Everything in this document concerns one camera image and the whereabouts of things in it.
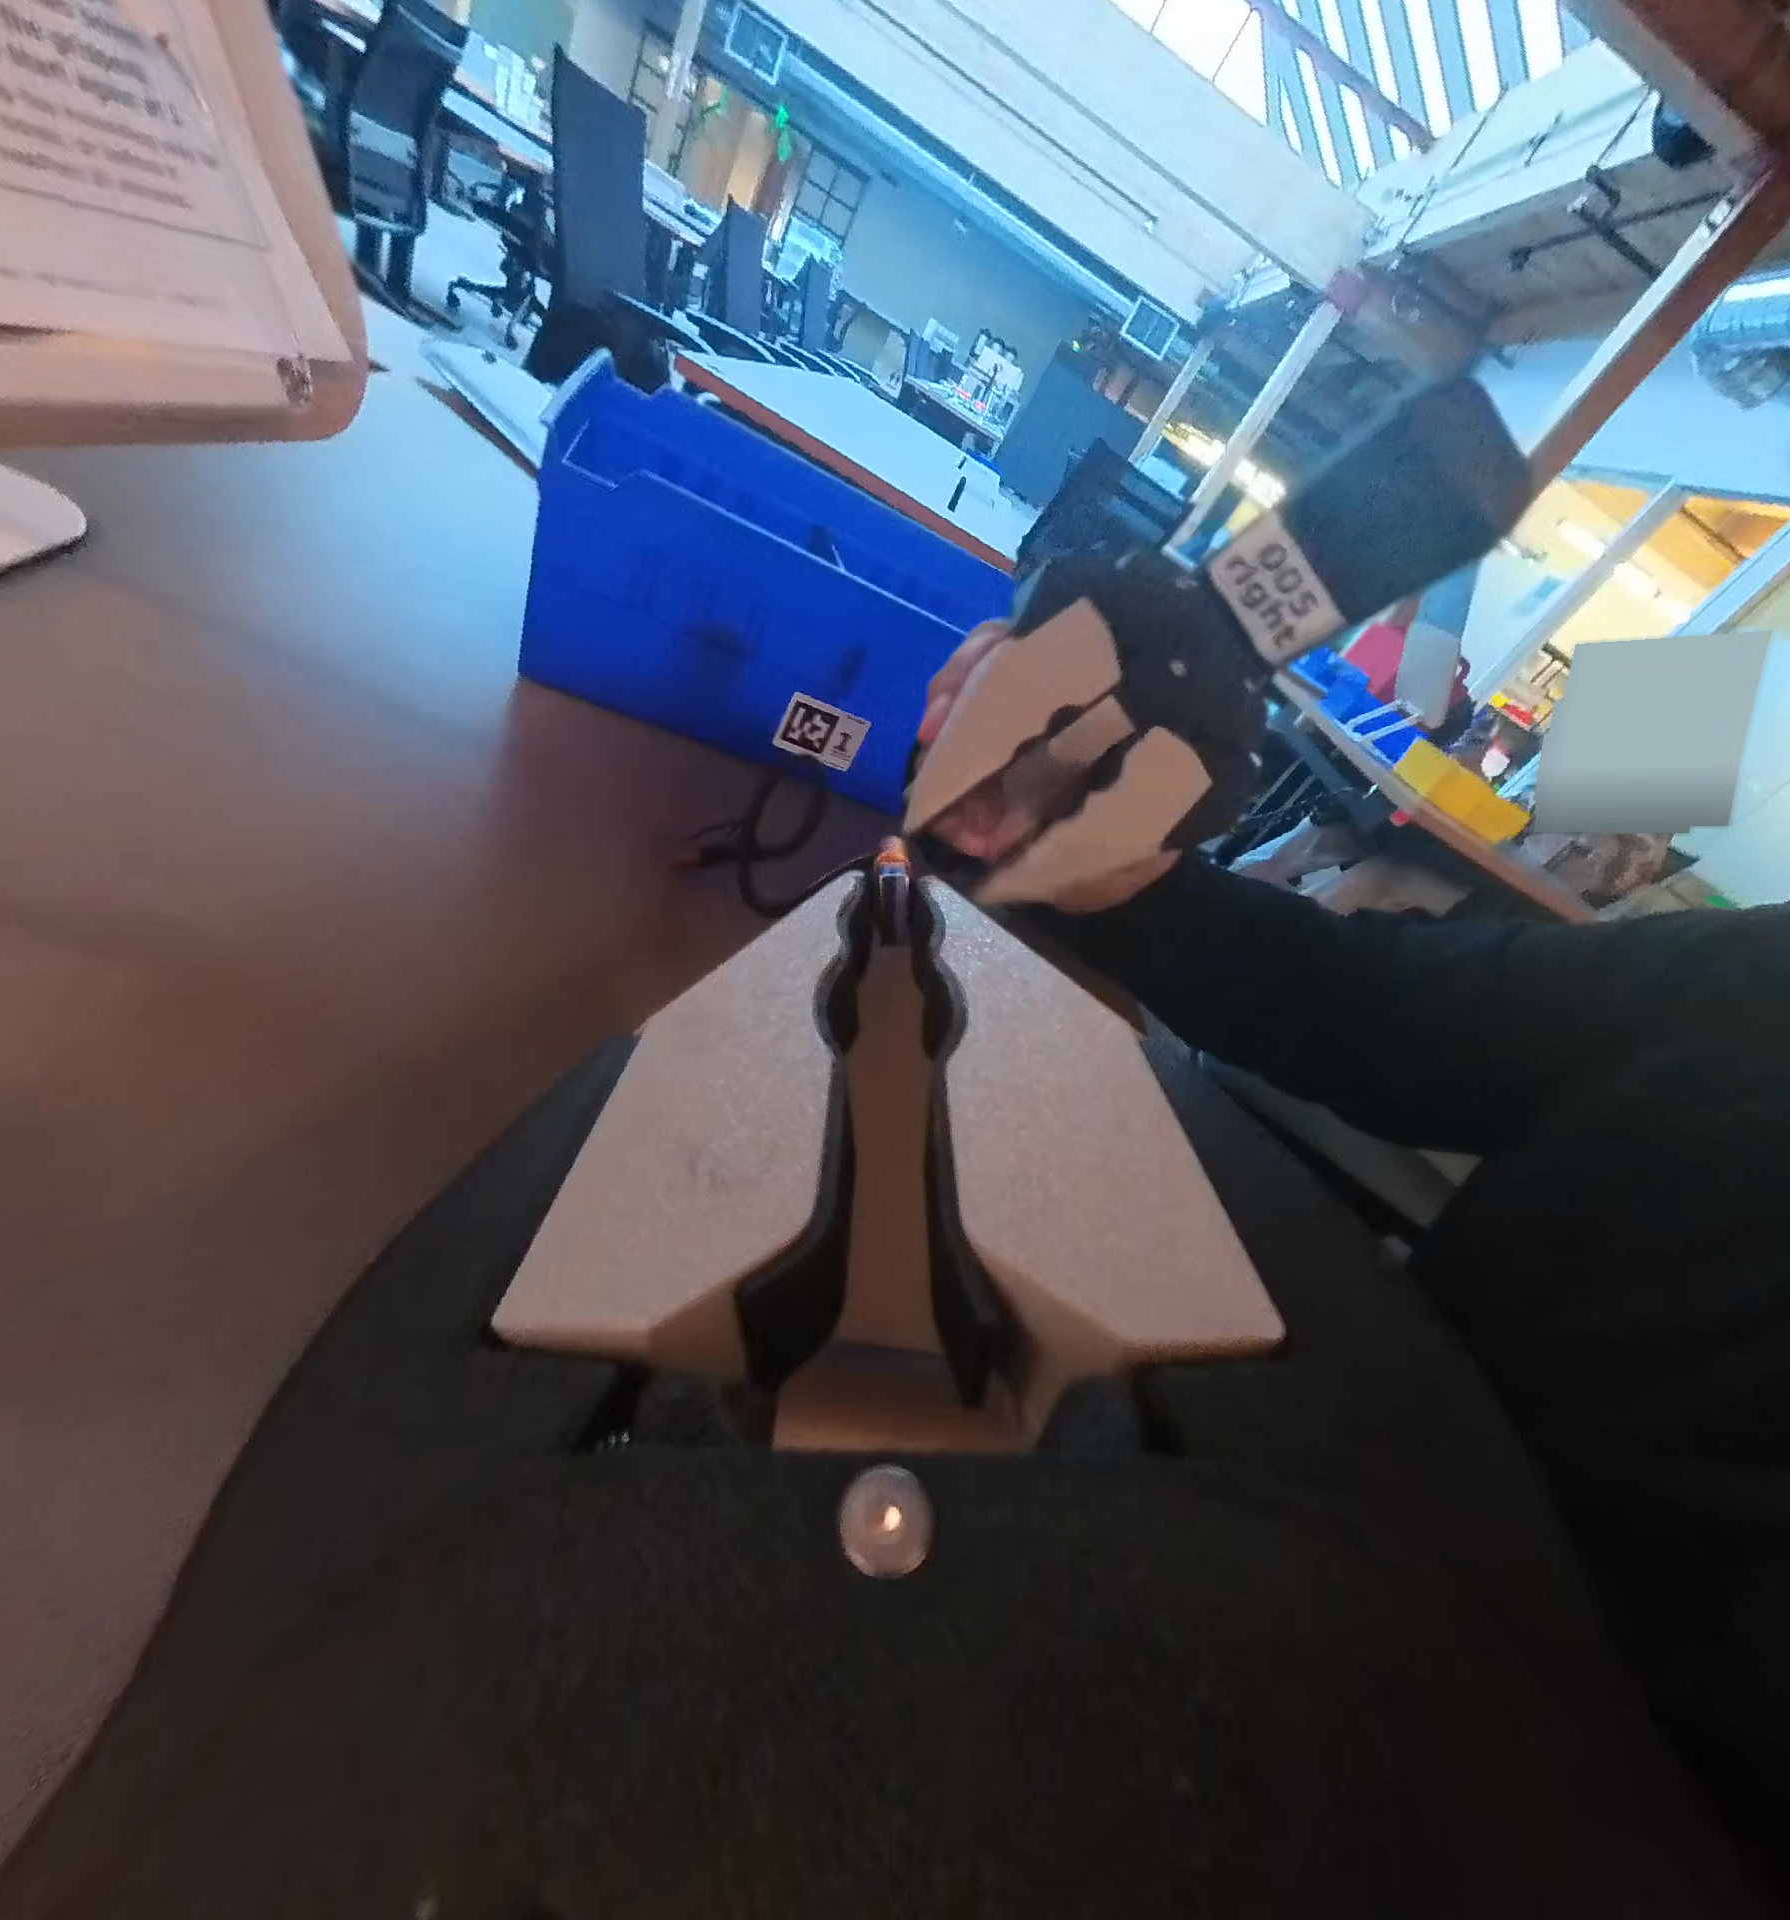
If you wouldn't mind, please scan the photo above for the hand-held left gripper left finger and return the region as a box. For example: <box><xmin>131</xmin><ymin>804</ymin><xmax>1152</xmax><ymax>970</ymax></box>
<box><xmin>492</xmin><ymin>876</ymin><xmax>861</xmax><ymax>1393</ymax></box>

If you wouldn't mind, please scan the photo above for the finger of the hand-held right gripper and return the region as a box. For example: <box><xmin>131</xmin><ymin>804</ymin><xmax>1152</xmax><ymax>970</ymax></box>
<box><xmin>900</xmin><ymin>599</ymin><xmax>1131</xmax><ymax>837</ymax></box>
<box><xmin>970</xmin><ymin>728</ymin><xmax>1218</xmax><ymax>909</ymax></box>

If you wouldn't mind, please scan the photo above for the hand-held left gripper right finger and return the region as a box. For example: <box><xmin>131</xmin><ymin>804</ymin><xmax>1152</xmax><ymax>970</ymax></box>
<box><xmin>908</xmin><ymin>876</ymin><xmax>1287</xmax><ymax>1408</ymax></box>

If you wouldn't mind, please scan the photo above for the orange plug usb cable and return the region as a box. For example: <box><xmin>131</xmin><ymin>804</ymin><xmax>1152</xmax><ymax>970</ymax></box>
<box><xmin>674</xmin><ymin>765</ymin><xmax>916</xmax><ymax>946</ymax></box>

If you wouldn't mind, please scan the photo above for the blue plastic bin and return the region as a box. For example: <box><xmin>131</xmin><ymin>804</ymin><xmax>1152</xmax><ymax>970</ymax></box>
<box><xmin>517</xmin><ymin>352</ymin><xmax>1021</xmax><ymax>815</ymax></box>

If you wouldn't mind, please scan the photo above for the person's right forearm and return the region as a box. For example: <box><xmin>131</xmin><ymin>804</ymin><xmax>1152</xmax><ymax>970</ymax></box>
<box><xmin>1029</xmin><ymin>851</ymin><xmax>1790</xmax><ymax>1157</ymax></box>

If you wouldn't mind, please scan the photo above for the person's right hand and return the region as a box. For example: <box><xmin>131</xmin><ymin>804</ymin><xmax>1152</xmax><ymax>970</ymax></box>
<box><xmin>910</xmin><ymin>627</ymin><xmax>1101</xmax><ymax>871</ymax></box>

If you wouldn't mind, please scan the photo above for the grey work table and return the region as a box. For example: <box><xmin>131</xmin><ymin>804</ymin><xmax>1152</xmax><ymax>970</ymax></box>
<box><xmin>669</xmin><ymin>349</ymin><xmax>1047</xmax><ymax>562</ymax></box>

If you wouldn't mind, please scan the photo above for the yellow plastic bin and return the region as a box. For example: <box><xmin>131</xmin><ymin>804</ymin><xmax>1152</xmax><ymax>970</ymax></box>
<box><xmin>1390</xmin><ymin>738</ymin><xmax>1535</xmax><ymax>846</ymax></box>

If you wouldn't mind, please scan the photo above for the black office chair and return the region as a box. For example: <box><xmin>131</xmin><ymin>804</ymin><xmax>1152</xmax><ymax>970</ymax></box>
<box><xmin>341</xmin><ymin>0</ymin><xmax>473</xmax><ymax>309</ymax></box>
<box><xmin>523</xmin><ymin>45</ymin><xmax>652</xmax><ymax>390</ymax></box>

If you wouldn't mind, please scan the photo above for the instruction sheet on board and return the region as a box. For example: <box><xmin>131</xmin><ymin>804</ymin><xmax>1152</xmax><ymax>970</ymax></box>
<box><xmin>0</xmin><ymin>0</ymin><xmax>371</xmax><ymax>452</ymax></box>

